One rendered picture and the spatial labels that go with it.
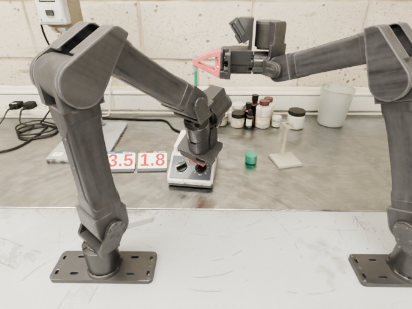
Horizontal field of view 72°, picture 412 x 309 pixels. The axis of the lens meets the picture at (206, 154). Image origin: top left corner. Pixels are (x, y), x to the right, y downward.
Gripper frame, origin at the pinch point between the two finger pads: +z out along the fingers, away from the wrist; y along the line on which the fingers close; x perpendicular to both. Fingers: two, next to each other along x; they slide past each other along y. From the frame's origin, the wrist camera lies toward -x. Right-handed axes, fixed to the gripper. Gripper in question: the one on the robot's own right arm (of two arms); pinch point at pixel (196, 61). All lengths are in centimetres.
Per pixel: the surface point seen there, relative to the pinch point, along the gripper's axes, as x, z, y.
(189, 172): 28.5, 1.1, 9.8
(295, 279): 33, -25, 38
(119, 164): 30.7, 24.6, 4.2
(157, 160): 30.3, 13.0, 1.7
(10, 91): 21, 88, -34
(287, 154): 31.7, -28.5, -9.4
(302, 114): 26, -36, -31
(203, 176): 29.0, -3.0, 10.7
